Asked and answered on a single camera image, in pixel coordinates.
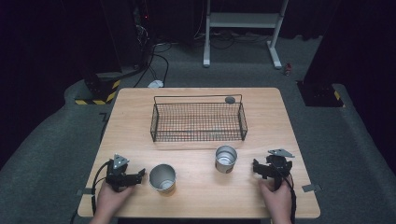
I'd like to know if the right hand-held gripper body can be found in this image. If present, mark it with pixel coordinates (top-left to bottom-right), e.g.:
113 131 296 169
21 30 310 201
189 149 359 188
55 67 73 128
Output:
263 148 295 191

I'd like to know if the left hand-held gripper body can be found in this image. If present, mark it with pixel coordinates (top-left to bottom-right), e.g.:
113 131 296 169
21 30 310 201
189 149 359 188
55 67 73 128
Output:
106 153 140 192

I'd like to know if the orange silver-lined paper cup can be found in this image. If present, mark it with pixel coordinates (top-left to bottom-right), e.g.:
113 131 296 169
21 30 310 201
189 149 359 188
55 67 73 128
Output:
148 163 177 196

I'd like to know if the shiny steel cup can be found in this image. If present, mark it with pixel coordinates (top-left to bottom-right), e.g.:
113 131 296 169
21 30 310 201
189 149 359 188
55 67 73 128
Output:
214 145 238 175

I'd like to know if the black wire basket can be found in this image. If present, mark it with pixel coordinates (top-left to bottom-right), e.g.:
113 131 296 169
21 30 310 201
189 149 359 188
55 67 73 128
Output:
149 93 249 143

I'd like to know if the person's left hand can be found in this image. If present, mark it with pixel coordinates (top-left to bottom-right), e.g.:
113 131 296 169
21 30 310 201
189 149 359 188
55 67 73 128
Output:
96 181 137 219

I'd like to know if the person's right hand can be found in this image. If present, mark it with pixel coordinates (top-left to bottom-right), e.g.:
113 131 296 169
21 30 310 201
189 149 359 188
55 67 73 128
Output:
258 176 294 224

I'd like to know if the grey tape strip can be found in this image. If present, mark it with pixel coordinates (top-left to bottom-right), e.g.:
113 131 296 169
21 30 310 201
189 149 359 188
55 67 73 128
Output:
76 187 97 197
301 183 323 193

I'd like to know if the hazard-striped black stand base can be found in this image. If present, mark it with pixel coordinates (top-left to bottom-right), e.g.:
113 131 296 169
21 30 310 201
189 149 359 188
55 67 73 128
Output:
296 80 346 108
74 72 121 106

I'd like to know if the dark equipment rack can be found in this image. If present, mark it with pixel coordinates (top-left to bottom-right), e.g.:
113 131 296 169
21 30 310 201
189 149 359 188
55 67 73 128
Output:
99 0 157 71

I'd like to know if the white metal stand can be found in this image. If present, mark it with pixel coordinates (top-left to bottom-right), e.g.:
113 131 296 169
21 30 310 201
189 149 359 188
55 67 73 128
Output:
202 0 290 70

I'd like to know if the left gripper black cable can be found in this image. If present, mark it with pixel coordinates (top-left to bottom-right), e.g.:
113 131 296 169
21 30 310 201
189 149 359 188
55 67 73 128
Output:
91 160 112 217

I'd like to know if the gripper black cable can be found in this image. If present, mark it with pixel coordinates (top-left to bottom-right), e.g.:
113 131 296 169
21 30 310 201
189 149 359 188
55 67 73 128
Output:
91 160 112 217
270 167 297 224

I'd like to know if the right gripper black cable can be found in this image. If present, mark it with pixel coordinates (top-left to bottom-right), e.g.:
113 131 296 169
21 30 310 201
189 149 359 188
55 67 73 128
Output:
270 167 297 224

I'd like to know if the black floor cable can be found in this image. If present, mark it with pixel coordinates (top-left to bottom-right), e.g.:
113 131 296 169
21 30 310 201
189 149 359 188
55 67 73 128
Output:
133 43 173 89

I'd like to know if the bundle of black floor cables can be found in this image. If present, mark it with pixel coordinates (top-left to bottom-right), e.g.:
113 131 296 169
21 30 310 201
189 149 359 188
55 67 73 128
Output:
192 29 273 50

